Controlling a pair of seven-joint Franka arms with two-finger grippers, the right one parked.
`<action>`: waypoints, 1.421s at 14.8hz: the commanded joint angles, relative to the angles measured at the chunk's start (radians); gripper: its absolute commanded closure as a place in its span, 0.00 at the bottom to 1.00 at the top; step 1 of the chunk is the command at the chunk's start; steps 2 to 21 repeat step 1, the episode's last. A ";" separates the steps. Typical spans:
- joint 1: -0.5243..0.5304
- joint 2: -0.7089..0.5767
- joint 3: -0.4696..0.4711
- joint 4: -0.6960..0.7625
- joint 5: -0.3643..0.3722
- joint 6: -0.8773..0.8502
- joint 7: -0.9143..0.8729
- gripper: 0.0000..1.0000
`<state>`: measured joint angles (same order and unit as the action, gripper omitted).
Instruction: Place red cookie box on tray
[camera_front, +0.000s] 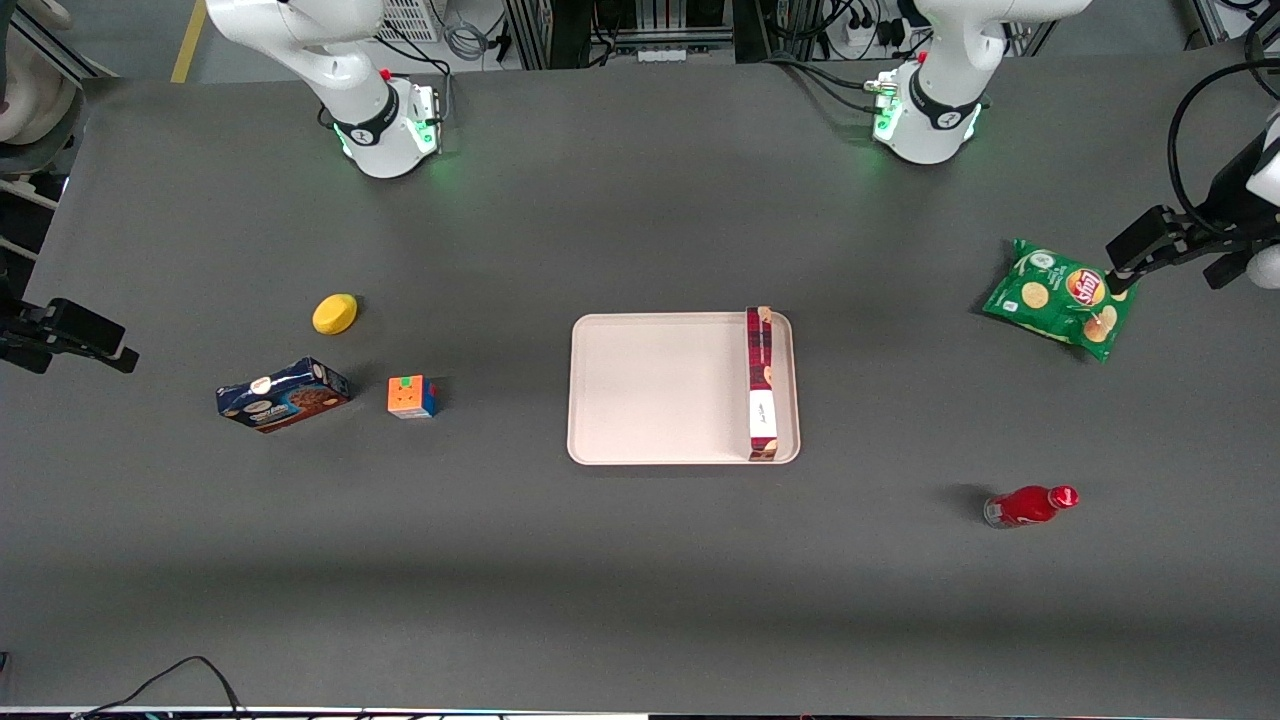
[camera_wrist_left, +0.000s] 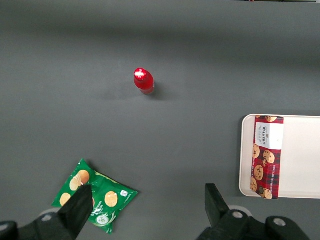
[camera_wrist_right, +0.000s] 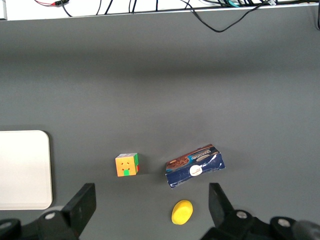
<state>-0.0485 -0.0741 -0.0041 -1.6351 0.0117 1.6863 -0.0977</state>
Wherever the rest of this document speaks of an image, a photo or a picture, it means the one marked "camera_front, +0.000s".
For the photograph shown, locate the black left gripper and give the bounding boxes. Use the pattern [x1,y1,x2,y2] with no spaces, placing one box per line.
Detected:
[1106,206,1263,295]

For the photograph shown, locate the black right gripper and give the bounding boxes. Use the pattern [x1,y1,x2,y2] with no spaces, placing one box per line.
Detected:
[0,297,140,375]

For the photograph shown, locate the red cookie box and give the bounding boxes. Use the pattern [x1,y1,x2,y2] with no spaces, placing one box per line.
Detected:
[746,306,780,463]

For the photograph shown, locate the blue cookie box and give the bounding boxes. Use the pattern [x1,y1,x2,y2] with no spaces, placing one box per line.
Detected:
[215,357,353,434]

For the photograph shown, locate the white perforated box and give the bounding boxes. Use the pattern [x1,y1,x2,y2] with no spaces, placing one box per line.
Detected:
[378,0,443,43]

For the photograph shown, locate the beige rectangular tray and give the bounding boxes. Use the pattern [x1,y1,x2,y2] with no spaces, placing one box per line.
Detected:
[567,312,802,467]

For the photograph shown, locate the green chips bag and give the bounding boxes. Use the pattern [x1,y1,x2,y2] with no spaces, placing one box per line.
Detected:
[981,238,1140,363]

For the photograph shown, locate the yellow round sponge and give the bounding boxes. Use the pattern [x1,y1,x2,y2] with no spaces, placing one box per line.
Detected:
[312,293,359,336]

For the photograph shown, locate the red soda bottle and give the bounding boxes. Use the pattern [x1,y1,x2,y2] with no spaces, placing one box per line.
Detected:
[983,485,1081,530]

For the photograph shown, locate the beige padded chair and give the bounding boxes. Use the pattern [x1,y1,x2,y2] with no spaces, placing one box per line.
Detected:
[0,0,79,147]

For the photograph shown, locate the colourful puzzle cube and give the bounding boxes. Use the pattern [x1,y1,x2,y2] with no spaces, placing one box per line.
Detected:
[387,374,440,420]

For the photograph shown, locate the white power strip with plugs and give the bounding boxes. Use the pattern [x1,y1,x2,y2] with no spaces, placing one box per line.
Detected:
[843,8,909,53]

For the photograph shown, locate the thin black table cable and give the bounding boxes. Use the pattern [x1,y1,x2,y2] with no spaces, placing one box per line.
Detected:
[72,656,249,720]

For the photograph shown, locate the black base cable bundle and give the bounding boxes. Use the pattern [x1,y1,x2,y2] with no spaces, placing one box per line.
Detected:
[375,35,456,126]
[765,55,901,113]

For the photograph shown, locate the grey coiled cable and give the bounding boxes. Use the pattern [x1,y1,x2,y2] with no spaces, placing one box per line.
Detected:
[443,18,489,63]

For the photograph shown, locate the aluminium frame rack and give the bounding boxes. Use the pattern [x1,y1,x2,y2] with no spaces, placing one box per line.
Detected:
[503,0,761,71]

